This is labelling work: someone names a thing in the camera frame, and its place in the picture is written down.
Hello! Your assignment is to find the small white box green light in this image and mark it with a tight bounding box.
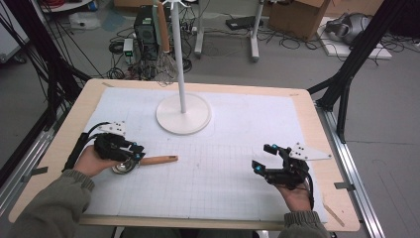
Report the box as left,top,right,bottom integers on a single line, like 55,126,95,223
122,38,135,64

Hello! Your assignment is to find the grey rounded device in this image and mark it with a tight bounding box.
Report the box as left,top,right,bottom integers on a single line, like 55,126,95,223
325,12,372,46

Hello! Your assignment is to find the person's right hand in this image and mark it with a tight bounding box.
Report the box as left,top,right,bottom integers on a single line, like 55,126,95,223
276,183,314,213

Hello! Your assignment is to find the clear plastic bag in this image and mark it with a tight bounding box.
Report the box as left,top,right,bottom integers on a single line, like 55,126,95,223
68,11,102,31

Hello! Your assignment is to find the hand-held gripper black cable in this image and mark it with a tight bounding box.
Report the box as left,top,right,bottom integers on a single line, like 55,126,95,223
61,121,112,174
304,171,316,210

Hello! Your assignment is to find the coiled black floor cable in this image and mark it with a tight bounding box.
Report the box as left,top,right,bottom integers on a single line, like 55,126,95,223
168,58,193,74

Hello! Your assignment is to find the black computer tower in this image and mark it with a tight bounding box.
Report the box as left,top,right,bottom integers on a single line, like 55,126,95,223
133,4,174,62

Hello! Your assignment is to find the white metal floor frame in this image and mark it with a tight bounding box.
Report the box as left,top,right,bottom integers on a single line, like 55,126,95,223
193,0,265,63

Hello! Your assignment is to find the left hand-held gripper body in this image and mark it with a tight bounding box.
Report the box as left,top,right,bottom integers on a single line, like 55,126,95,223
93,120,133,163

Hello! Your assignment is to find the large cardboard box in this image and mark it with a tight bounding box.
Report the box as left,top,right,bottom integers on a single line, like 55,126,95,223
266,0,331,42

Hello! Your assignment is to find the black flat box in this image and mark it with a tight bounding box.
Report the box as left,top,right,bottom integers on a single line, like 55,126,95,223
225,15,264,32

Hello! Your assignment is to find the right hand-held gripper black cable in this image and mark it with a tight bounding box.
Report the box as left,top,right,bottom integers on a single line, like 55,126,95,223
304,171,316,210

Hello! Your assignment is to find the white grid mat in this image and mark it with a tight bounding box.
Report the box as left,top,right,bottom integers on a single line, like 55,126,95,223
83,86,329,223

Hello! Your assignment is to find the aluminium rail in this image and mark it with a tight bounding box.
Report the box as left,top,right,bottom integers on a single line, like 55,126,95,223
0,108,67,216
315,105,386,238

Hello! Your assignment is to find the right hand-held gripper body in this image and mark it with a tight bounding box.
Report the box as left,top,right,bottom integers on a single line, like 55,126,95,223
265,142,333,190

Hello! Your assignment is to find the black metal frame with cables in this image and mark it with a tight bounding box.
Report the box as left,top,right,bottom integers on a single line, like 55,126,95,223
0,0,92,131

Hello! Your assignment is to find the white flat board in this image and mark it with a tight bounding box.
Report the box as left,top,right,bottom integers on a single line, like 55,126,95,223
316,16,393,60

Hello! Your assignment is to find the round white table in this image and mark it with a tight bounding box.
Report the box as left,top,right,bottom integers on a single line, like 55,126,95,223
39,0,93,14

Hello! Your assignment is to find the white stand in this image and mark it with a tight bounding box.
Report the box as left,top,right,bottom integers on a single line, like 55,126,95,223
152,0,212,136

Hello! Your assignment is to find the grey tape strip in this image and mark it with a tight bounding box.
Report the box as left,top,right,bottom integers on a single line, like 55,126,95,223
334,181,357,192
21,166,50,182

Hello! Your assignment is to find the left hand-held gripper black cable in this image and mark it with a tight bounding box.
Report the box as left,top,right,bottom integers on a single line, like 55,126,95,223
61,121,112,174

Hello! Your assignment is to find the person's left hand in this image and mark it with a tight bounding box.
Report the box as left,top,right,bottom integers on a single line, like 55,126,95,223
72,144,119,179

